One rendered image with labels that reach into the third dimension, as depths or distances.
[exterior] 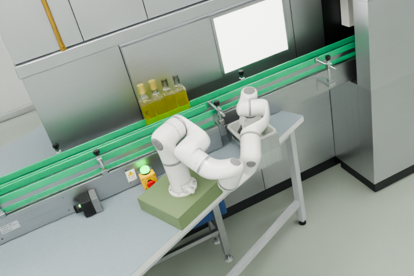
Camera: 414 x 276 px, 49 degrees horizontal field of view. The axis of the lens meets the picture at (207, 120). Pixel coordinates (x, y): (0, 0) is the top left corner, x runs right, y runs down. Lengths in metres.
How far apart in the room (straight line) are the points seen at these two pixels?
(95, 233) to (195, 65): 0.96
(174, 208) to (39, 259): 0.60
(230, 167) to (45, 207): 0.89
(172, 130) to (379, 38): 1.23
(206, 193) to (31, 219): 0.79
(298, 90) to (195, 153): 0.93
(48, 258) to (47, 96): 0.74
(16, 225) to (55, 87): 0.64
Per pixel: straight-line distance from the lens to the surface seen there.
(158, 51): 2.26
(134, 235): 1.94
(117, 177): 2.15
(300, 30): 2.65
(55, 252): 2.06
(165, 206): 1.91
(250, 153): 1.80
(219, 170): 1.70
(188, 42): 2.30
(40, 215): 2.18
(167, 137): 1.77
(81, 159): 2.17
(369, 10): 2.41
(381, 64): 2.57
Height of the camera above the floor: 2.01
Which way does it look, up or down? 30 degrees down
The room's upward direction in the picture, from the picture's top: 14 degrees counter-clockwise
